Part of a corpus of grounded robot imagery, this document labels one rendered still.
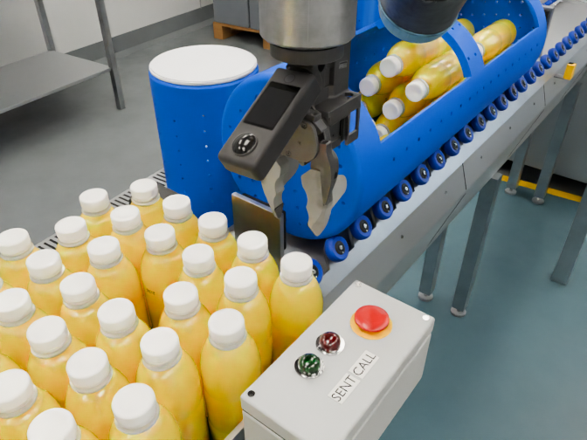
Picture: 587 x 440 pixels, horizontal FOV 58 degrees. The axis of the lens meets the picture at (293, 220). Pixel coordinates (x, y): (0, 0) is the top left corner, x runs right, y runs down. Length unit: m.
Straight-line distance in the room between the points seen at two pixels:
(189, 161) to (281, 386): 1.00
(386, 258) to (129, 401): 0.62
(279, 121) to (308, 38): 0.08
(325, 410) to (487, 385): 1.53
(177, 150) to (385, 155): 0.74
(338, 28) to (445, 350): 1.68
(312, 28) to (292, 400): 0.33
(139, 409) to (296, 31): 0.36
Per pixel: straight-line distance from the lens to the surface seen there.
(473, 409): 1.93
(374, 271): 0.99
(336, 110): 0.54
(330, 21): 0.49
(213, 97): 1.35
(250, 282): 0.62
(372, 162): 0.79
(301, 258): 0.65
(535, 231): 2.75
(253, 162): 0.47
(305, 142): 0.54
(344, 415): 0.50
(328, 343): 0.54
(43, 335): 0.62
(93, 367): 0.57
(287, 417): 0.50
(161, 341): 0.57
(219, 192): 1.47
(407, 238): 1.08
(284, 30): 0.49
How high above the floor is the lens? 1.51
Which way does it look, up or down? 36 degrees down
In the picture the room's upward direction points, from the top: straight up
